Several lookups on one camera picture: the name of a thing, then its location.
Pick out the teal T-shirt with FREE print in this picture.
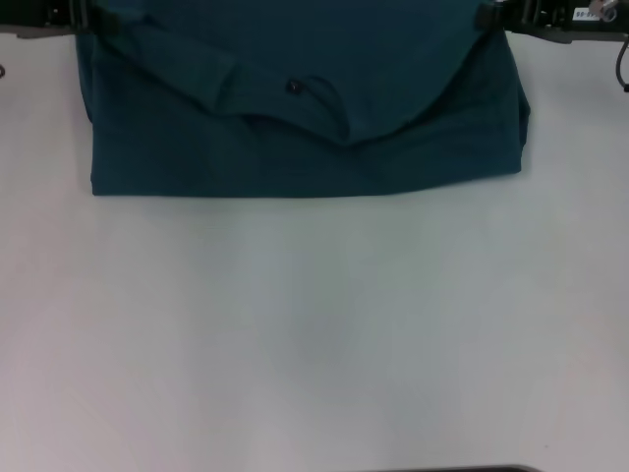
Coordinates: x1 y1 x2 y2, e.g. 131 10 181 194
74 0 533 199

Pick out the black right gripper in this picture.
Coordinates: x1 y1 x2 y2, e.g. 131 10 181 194
473 0 629 45

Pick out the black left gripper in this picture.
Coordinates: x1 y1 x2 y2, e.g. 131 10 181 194
0 0 122 40

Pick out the black cable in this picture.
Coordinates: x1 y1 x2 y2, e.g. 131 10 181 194
615 37 629 93

